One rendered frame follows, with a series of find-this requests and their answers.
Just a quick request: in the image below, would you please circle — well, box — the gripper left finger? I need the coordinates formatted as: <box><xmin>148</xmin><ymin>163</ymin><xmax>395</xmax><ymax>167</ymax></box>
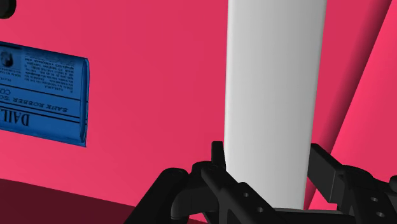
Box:
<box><xmin>123</xmin><ymin>141</ymin><xmax>290</xmax><ymax>224</ymax></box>

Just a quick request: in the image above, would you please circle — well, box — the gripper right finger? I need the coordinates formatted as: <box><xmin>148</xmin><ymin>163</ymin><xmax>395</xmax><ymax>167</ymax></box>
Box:
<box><xmin>305</xmin><ymin>143</ymin><xmax>397</xmax><ymax>224</ymax></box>

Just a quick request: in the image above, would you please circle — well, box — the tall white cylinder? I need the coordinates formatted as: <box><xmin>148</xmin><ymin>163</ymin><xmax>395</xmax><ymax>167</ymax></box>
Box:
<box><xmin>223</xmin><ymin>0</ymin><xmax>328</xmax><ymax>211</ymax></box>

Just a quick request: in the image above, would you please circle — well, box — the blue folded newspaper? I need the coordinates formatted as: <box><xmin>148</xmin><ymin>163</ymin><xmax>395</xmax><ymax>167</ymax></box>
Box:
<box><xmin>0</xmin><ymin>41</ymin><xmax>91</xmax><ymax>148</ymax></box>

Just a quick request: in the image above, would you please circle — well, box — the black round object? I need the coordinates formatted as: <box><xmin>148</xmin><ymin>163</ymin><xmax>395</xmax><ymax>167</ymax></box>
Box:
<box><xmin>0</xmin><ymin>0</ymin><xmax>17</xmax><ymax>20</ymax></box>

